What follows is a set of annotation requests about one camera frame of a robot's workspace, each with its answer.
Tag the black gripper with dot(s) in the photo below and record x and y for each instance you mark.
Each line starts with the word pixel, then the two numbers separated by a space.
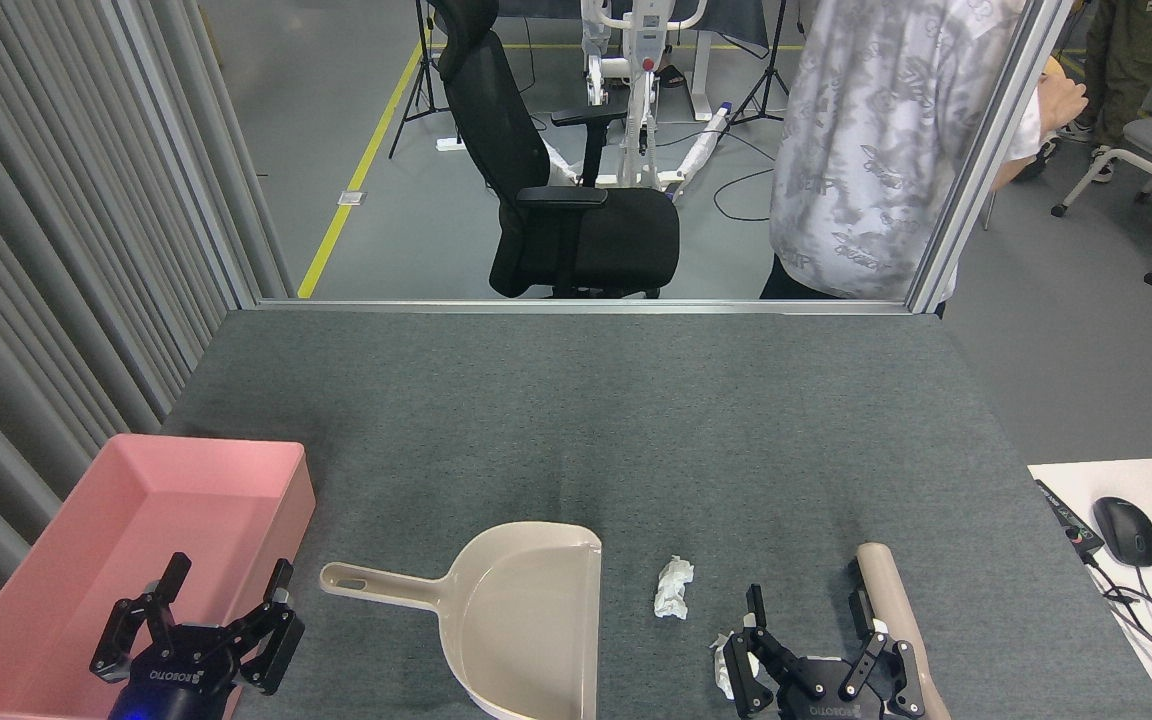
pixel 176 675
pixel 831 690

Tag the white tissue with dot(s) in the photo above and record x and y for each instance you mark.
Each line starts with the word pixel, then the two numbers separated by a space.
pixel 719 672
pixel 674 588

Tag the beige hand brush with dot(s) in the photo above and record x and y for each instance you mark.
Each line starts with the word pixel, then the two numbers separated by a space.
pixel 886 580

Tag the beige plastic dustpan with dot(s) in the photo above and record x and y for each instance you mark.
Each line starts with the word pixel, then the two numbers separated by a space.
pixel 526 620

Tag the pink plastic bin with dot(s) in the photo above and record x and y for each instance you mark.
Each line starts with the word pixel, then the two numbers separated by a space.
pixel 116 560

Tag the person's hand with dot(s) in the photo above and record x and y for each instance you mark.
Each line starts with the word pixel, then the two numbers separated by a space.
pixel 1063 100

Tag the black computer mouse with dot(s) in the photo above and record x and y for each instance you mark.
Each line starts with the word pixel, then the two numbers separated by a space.
pixel 1126 530

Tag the silver floor socket plate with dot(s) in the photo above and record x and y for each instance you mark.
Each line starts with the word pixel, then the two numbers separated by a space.
pixel 352 198

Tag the black office chair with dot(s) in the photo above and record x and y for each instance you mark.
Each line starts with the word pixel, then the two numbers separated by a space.
pixel 626 240

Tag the person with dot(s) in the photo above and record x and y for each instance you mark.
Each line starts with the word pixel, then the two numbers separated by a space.
pixel 1126 60
pixel 866 150

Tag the white power strip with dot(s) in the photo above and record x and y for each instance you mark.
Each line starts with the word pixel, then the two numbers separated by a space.
pixel 450 144

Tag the white wheeled stand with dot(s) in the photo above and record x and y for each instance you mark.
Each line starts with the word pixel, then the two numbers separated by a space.
pixel 644 100

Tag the black tripod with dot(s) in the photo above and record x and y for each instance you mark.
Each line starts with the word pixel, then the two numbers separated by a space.
pixel 778 40
pixel 425 60

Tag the dark desk white leg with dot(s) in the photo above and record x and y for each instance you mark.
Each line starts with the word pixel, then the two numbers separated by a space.
pixel 736 20

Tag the silver frame rail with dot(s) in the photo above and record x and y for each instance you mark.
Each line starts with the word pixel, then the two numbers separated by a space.
pixel 586 305

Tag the silver frame post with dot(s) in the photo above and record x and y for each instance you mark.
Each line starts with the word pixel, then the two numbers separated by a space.
pixel 991 150

